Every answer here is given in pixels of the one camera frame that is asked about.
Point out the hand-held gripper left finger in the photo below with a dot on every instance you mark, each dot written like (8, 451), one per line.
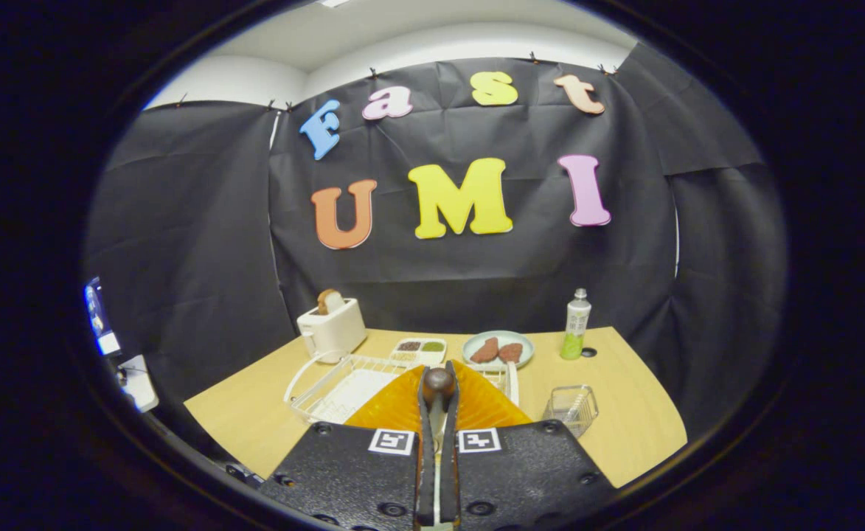
(425, 472)

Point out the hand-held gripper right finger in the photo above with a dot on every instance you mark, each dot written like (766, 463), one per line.
(450, 472)

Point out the brown wooden spoon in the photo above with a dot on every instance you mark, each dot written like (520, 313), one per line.
(439, 383)

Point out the grey-green plate with meat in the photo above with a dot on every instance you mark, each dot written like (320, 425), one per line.
(524, 346)

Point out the white compartment seasoning tray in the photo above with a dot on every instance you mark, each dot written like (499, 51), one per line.
(419, 350)

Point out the large brown meat piece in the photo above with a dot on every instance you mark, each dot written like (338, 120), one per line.
(485, 350)

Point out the small brown meat piece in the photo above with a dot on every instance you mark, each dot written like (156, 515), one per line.
(511, 352)

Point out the white toaster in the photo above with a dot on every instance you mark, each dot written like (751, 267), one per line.
(332, 332)

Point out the green label bottle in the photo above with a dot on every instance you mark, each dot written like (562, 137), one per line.
(575, 328)

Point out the toast slice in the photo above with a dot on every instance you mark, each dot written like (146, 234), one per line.
(330, 301)

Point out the white box device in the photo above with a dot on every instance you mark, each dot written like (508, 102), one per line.
(139, 383)

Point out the blue lit screen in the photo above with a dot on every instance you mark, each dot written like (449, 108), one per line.
(99, 313)

